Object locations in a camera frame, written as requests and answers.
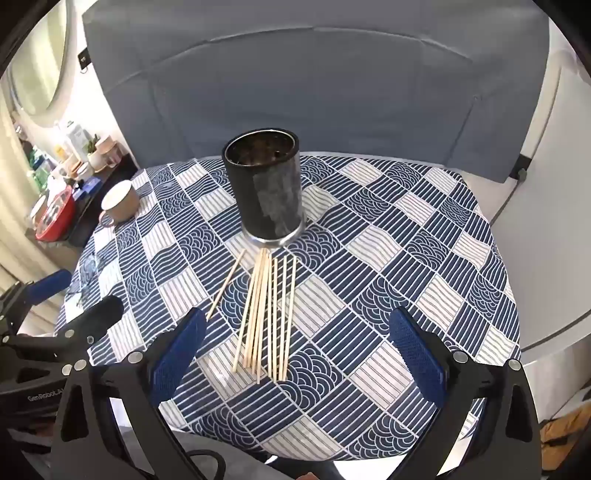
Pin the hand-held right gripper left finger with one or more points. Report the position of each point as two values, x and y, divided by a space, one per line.
178 360

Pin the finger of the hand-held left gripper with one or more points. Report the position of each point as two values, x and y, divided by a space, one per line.
46 284
99 314

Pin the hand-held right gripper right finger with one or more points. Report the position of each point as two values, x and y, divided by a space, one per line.
418 360

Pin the single wooden chopstick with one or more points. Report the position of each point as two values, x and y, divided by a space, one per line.
226 285

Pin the bunch of wooden chopsticks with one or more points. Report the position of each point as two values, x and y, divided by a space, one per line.
259 300

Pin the black cylindrical utensil holder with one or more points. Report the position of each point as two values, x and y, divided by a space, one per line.
268 198

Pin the beige curtain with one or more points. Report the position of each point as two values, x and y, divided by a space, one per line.
14 230

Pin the red container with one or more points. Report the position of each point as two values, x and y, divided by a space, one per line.
62 219

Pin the black side table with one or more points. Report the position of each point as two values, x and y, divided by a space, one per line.
92 205

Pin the blue box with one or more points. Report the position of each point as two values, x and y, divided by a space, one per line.
87 189

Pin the beige mug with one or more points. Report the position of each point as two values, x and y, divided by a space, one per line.
122 203

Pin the blue white patterned tablecloth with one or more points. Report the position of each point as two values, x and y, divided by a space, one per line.
369 258

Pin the small plant in white pot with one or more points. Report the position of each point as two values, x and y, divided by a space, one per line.
96 159

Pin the pink jar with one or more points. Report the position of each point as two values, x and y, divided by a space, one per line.
111 152

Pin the group of bottles and jars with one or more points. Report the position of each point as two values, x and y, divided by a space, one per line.
69 138

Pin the yellow brown bag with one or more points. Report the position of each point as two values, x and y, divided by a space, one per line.
561 436

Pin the grey fabric backdrop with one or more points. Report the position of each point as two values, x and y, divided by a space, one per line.
300 83

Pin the oval wall mirror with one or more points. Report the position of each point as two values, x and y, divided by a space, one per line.
41 69

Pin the black wall outlet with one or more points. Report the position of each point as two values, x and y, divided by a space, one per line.
521 166

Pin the black wall switch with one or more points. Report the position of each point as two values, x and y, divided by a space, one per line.
84 58

